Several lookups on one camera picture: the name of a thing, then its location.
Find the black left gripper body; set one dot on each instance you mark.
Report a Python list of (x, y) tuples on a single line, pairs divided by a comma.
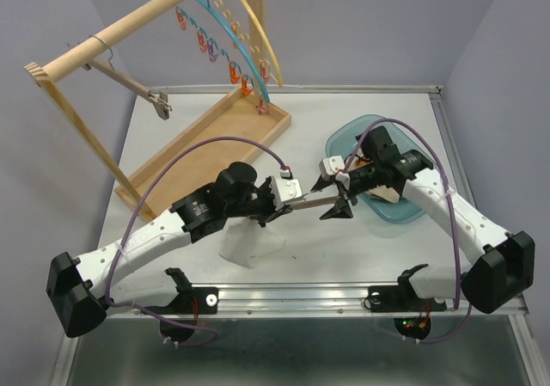
[(259, 203)]

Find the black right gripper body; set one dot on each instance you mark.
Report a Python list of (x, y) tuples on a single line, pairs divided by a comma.
[(362, 179)]

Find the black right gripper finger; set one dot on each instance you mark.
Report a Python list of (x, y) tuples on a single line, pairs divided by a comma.
[(322, 183), (341, 210)]

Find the wooden clamp hanger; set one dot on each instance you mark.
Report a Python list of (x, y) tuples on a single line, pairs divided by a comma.
[(306, 203), (158, 99)]

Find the beige underwear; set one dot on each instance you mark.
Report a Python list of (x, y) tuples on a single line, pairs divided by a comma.
[(382, 192)]

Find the white underwear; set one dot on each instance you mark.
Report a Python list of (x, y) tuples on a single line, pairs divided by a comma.
[(246, 243)]

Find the yellow plastic clip hanger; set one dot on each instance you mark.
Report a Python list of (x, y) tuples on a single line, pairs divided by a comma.
[(259, 45)]

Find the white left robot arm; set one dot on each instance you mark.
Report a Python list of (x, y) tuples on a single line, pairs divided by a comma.
[(83, 289)]

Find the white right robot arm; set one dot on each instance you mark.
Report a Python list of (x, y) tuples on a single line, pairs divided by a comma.
[(501, 264)]

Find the blue plastic tub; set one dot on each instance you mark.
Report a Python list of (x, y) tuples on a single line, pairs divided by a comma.
[(343, 142)]

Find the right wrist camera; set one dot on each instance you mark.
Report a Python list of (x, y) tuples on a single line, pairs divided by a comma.
[(333, 168)]

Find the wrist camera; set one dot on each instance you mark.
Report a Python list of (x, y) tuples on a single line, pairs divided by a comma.
[(285, 188), (333, 168)]

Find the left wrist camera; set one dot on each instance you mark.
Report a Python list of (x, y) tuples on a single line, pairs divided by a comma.
[(285, 188)]

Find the aluminium mounting rail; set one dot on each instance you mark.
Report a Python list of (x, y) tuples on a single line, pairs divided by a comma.
[(267, 300)]

